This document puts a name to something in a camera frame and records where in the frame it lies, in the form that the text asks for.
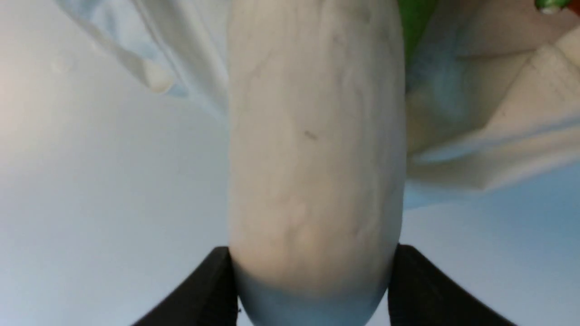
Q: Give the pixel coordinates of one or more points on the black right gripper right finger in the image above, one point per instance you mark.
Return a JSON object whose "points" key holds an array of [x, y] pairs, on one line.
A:
{"points": [[421, 295]]}

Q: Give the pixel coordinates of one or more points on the white radish with leaves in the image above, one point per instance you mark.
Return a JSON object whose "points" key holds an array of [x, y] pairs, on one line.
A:
{"points": [[317, 157]]}

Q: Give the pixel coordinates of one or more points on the green cucumber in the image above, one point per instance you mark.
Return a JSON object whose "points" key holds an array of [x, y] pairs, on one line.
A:
{"points": [[415, 16]]}

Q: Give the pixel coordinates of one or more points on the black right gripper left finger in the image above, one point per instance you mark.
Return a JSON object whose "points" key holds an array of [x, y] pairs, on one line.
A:
{"points": [[208, 296]]}

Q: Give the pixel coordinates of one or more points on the white cloth bag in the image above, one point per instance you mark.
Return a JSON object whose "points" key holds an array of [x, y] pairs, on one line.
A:
{"points": [[489, 84]]}

